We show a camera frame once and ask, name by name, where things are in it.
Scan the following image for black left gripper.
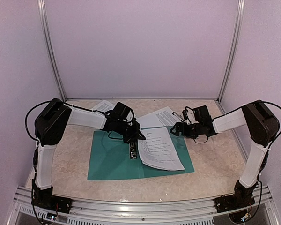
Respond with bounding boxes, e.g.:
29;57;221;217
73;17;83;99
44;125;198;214
116;120;146;144

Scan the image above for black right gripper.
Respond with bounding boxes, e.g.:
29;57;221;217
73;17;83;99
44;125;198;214
170;122;202;139

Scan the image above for silver clipboard clip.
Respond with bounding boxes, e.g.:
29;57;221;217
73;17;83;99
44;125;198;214
172;112;184;121

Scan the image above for printed paper sheet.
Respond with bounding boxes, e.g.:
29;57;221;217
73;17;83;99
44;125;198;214
137;106;180;128
91;100;115;112

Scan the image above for paper sheets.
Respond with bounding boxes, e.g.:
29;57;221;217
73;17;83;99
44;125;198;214
138;127;185;171

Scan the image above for dark teal folder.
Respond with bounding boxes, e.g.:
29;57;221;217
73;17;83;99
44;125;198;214
88;130;195;180

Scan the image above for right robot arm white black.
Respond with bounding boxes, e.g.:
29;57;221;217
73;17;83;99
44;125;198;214
170;100;280;208

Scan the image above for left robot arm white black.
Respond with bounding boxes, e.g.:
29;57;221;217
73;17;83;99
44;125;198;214
32;98;146;209

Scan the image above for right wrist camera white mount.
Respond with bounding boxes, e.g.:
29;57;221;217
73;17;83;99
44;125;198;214
182;106;195;124

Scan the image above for front aluminium rail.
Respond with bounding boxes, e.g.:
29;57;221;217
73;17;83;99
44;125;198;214
7;185;279;225

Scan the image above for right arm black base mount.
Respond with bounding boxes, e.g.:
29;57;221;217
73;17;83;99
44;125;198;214
214;180;258;213

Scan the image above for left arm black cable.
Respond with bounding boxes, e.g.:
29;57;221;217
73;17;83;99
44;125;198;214
23;100;135;143

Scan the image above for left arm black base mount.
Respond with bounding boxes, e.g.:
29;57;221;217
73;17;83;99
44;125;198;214
31;179;73;214

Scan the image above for right aluminium frame post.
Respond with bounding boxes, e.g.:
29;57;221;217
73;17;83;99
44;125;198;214
217;0;245;104

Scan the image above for aluminium frame post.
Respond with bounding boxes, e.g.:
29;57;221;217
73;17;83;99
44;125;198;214
37;0;67;101
217;0;245;104

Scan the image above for left aluminium frame post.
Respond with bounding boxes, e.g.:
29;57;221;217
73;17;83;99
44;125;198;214
37;0;67;101

